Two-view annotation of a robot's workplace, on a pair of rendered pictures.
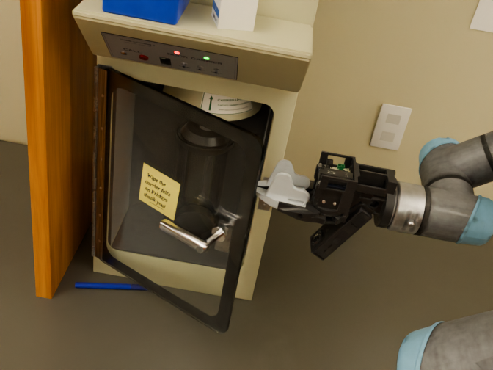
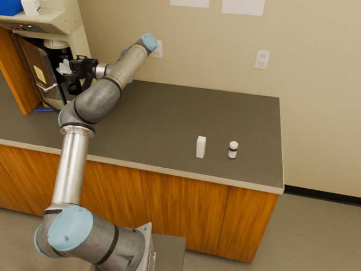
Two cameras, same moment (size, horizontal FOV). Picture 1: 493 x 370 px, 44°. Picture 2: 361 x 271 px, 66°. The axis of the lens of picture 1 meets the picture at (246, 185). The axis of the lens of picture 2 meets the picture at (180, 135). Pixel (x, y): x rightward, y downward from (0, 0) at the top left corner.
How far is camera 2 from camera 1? 0.87 m
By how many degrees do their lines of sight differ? 14
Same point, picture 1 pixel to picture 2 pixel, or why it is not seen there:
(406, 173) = (169, 67)
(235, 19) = (30, 12)
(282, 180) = (61, 65)
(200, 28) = (20, 16)
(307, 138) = not seen: hidden behind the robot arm
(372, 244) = (151, 94)
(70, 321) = (30, 121)
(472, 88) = (180, 29)
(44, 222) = (13, 87)
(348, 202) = (80, 70)
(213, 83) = (47, 35)
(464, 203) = not seen: hidden behind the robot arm
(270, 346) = not seen: hidden behind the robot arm
